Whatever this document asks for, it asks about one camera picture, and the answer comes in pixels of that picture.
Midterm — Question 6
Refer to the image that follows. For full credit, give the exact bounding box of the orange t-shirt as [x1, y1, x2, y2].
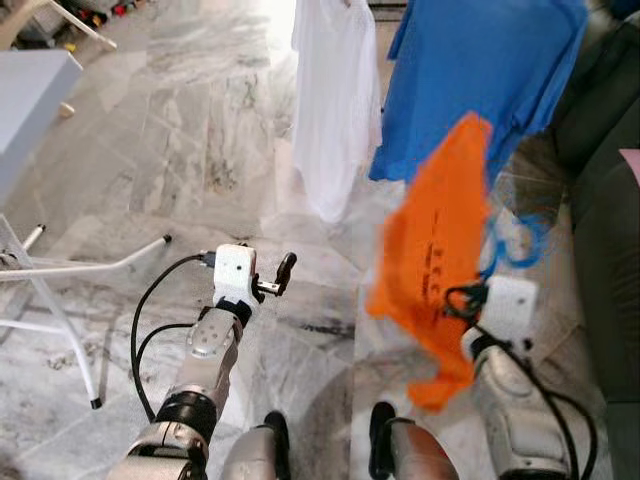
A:
[364, 112, 497, 413]

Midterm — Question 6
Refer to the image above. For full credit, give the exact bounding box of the blue plastic hanger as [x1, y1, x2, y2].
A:
[480, 208, 551, 279]

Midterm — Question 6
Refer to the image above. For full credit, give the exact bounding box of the robot left leg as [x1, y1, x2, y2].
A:
[218, 410, 293, 480]

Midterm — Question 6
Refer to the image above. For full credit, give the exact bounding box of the dark green sofa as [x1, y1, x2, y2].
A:
[548, 0, 640, 480]

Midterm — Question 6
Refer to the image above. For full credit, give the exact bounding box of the white t-shirt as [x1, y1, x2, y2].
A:
[290, 0, 385, 225]

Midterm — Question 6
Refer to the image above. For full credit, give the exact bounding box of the pink cushion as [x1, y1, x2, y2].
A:
[618, 148, 640, 187]

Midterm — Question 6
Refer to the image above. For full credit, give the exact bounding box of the blue t-shirt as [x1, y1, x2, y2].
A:
[368, 0, 591, 197]

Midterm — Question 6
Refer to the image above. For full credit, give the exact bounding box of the light blue folding table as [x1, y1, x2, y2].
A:
[0, 50, 173, 411]

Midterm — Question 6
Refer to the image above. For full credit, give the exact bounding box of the white baby high chair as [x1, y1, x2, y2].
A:
[0, 0, 119, 53]

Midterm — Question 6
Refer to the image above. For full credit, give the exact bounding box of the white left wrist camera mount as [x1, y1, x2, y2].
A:
[211, 244, 259, 307]

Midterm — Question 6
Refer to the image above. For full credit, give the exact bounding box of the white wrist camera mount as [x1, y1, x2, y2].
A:
[480, 276, 541, 345]
[211, 244, 259, 307]

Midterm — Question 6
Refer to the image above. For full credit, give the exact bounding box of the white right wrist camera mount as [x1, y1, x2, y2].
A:
[480, 276, 541, 345]

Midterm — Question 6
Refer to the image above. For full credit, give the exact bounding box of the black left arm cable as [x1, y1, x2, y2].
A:
[130, 252, 217, 423]

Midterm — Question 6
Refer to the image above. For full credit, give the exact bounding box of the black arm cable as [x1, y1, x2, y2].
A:
[130, 252, 217, 423]
[442, 284, 601, 480]

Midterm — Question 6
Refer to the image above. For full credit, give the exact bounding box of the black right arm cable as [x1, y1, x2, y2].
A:
[442, 284, 601, 480]

